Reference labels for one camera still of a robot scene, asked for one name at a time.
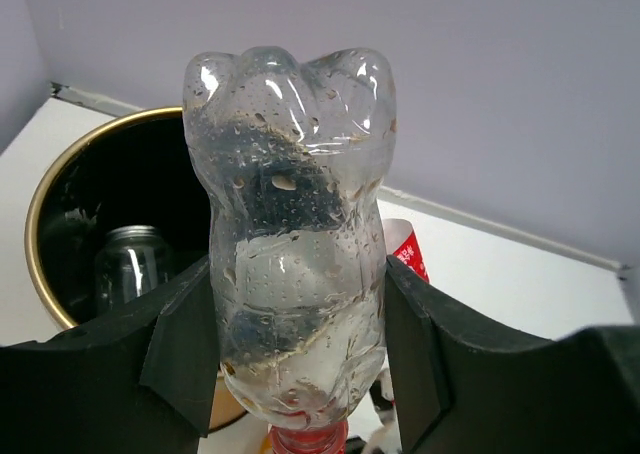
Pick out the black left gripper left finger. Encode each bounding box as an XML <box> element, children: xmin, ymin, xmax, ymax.
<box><xmin>1</xmin><ymin>258</ymin><xmax>219</xmax><ymax>453</ymax></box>

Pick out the clear jar with metal lid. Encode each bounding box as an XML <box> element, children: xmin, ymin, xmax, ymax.
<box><xmin>94</xmin><ymin>225</ymin><xmax>175</xmax><ymax>316</ymax></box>

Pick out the crushed clear red-label bottle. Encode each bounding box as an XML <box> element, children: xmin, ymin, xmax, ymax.
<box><xmin>182</xmin><ymin>46</ymin><xmax>397</xmax><ymax>453</ymax></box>

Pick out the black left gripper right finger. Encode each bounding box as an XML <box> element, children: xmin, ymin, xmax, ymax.
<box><xmin>385</xmin><ymin>257</ymin><xmax>639</xmax><ymax>453</ymax></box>

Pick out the orange bin with gold rim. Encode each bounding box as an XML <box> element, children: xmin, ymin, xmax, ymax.
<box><xmin>25</xmin><ymin>107</ymin><xmax>245</xmax><ymax>433</ymax></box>

